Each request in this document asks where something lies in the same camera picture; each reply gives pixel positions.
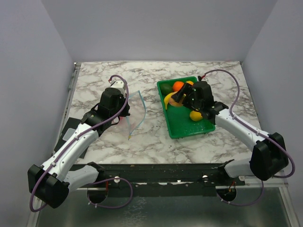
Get clear zip top bag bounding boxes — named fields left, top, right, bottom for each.
left=118, top=90, right=147, bottom=140

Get peach with green leaf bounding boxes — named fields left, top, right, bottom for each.
left=169, top=98, right=184, bottom=107

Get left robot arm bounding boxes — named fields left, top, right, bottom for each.
left=27, top=82, right=129, bottom=212

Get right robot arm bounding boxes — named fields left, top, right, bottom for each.
left=169, top=81, right=289, bottom=185

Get yellow banana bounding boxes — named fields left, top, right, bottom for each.
left=163, top=92, right=176, bottom=110

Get orange fruit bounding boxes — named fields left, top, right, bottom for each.
left=172, top=81, right=184, bottom=92

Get green avocado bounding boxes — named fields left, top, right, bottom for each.
left=160, top=84, right=173, bottom=96

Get yellow orange mango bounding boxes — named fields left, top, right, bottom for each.
left=186, top=81, right=194, bottom=86

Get yellow lemon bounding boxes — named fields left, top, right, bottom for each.
left=189, top=111, right=203, bottom=122

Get green plastic tray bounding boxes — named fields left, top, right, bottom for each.
left=157, top=76, right=215, bottom=139

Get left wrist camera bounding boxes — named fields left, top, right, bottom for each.
left=110, top=80, right=126, bottom=93

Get metal table edge rail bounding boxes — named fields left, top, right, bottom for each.
left=51, top=62, right=81, bottom=157

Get black mounting rail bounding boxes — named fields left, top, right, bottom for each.
left=83, top=164, right=245, bottom=197

